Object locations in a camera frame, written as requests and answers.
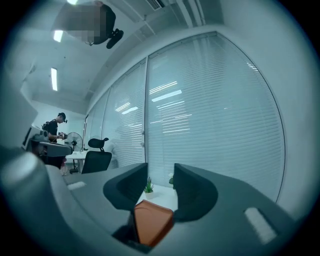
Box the orange box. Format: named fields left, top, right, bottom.
left=134, top=199, right=175, bottom=248

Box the small white desk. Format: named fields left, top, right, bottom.
left=65, top=149, right=89, bottom=174

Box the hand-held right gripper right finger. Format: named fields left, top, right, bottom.
left=171, top=162, right=299, bottom=256

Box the black head-mounted camera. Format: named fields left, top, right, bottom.
left=105, top=28, right=125, bottom=50

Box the black office chair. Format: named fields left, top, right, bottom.
left=80, top=137, right=113, bottom=175

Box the ceiling air vent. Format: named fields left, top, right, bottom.
left=146, top=0, right=166, bottom=11

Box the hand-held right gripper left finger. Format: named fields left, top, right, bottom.
left=46, top=161, right=149, bottom=236

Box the person's head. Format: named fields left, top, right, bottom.
left=53, top=0, right=117, bottom=46

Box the glass door with blinds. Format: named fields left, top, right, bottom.
left=101, top=58, right=148, bottom=171

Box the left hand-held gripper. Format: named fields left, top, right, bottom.
left=30, top=129, right=74, bottom=157

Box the small potted succulent plant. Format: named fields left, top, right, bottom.
left=143, top=176, right=156, bottom=201

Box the black standing fan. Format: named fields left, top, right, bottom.
left=64, top=131, right=84, bottom=154

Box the glass wall with blinds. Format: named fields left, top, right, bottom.
left=146, top=31, right=286, bottom=202

